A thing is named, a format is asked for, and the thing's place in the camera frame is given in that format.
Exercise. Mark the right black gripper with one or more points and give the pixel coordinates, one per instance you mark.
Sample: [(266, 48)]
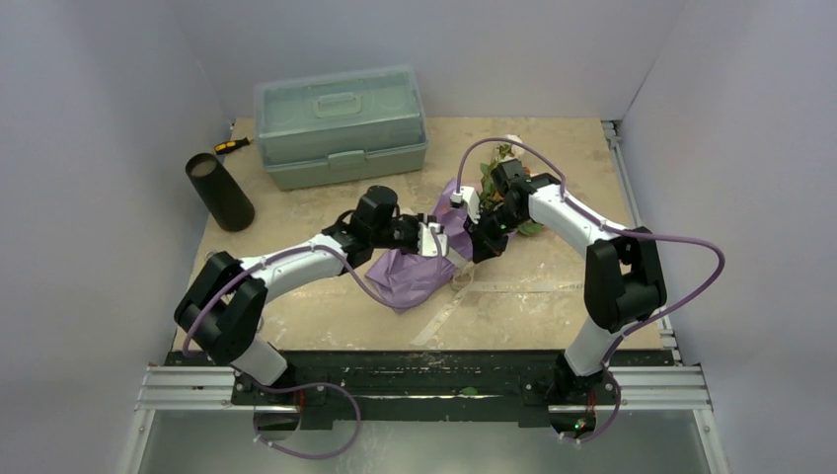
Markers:
[(482, 239)]

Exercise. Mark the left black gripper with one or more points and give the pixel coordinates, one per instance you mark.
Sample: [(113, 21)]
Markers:
[(415, 222)]

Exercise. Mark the beige printed ribbon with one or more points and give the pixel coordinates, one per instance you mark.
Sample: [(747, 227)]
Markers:
[(488, 314)]

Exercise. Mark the purple wrapping paper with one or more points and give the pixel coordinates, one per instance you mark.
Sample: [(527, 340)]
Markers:
[(405, 281)]

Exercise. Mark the artificial flower bunch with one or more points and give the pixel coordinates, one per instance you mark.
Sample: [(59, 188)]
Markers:
[(496, 176)]

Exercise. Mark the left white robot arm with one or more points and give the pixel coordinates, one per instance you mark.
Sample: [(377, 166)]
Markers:
[(221, 311)]

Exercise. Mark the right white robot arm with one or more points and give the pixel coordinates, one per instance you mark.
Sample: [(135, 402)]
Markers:
[(623, 281)]

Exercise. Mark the black cylindrical vase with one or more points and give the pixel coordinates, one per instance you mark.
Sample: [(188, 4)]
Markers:
[(226, 202)]

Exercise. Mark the green plastic toolbox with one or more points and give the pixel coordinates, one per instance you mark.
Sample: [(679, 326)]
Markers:
[(337, 128)]

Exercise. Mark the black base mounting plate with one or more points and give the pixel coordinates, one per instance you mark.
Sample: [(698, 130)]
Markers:
[(531, 388)]

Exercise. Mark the yellow black screwdriver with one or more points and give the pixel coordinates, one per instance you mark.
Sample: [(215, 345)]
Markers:
[(232, 145)]

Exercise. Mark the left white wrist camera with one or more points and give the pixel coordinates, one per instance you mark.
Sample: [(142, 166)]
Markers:
[(432, 240)]

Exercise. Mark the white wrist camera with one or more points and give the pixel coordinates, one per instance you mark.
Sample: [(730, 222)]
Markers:
[(468, 199), (432, 240)]

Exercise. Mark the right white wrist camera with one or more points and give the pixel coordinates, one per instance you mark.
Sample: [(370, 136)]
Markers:
[(468, 199)]

